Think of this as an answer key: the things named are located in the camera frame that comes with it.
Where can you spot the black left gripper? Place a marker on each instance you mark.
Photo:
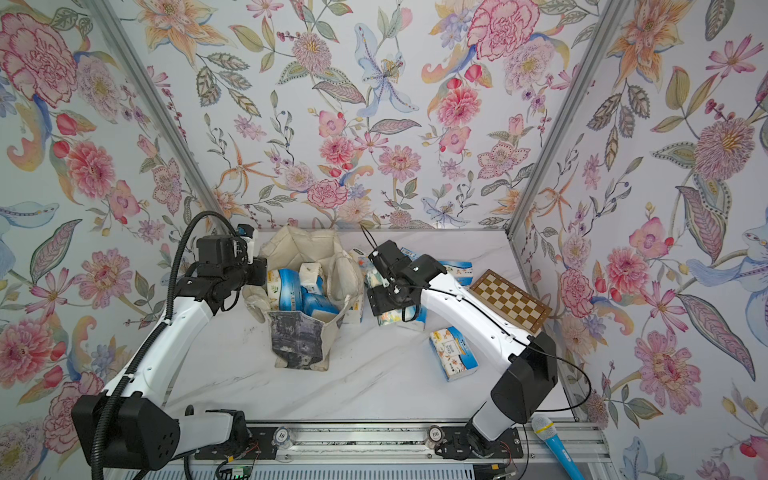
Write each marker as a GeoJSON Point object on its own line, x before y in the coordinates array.
{"type": "Point", "coordinates": [259, 266]}

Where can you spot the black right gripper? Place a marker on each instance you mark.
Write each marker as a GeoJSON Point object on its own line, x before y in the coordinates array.
{"type": "Point", "coordinates": [379, 301]}

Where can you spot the green cartoon tissue pack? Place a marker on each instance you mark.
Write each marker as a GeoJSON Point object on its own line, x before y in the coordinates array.
{"type": "Point", "coordinates": [411, 318]}

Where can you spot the cream canvas tote bag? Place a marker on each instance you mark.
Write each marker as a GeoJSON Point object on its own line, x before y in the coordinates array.
{"type": "Point", "coordinates": [313, 286]}

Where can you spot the orange blue tissue pack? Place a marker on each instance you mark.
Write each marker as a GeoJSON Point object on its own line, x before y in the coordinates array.
{"type": "Point", "coordinates": [453, 353]}

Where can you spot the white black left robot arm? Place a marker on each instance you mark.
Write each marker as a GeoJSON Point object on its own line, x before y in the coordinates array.
{"type": "Point", "coordinates": [125, 426]}

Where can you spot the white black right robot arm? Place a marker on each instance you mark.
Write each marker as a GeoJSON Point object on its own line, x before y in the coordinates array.
{"type": "Point", "coordinates": [527, 364]}

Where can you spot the blue white floral tissue pack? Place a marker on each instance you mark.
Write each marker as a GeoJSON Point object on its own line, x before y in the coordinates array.
{"type": "Point", "coordinates": [462, 271]}

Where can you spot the blue barcode tissue pack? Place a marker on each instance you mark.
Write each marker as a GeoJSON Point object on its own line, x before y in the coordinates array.
{"type": "Point", "coordinates": [318, 306]}

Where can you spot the wooden chess board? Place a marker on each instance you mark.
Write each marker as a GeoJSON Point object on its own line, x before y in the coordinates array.
{"type": "Point", "coordinates": [511, 302]}

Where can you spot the blue microphone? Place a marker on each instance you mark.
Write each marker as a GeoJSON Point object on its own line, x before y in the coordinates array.
{"type": "Point", "coordinates": [544, 428]}

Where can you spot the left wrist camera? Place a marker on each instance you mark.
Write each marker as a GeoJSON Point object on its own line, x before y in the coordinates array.
{"type": "Point", "coordinates": [249, 234]}

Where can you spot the metal base rail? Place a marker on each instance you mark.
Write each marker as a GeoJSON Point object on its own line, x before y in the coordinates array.
{"type": "Point", "coordinates": [372, 450]}

